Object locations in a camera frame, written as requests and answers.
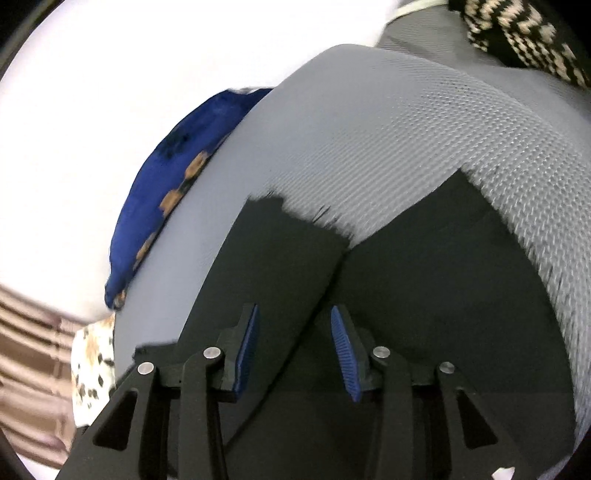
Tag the grey mesh mat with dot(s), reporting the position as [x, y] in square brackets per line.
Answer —
[369, 138]

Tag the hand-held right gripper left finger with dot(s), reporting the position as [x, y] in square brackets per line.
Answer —
[245, 355]

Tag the blue blanket with orange print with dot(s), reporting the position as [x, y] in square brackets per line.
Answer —
[157, 184]

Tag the black and beige zigzag cloth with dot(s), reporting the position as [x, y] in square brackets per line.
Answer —
[517, 32]

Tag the white spotted cloth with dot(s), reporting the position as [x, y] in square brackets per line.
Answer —
[92, 369]

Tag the black pants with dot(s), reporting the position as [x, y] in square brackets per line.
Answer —
[429, 286]

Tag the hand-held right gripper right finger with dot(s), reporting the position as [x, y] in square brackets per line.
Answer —
[345, 357]

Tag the brown striped cloth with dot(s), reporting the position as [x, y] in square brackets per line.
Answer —
[32, 369]

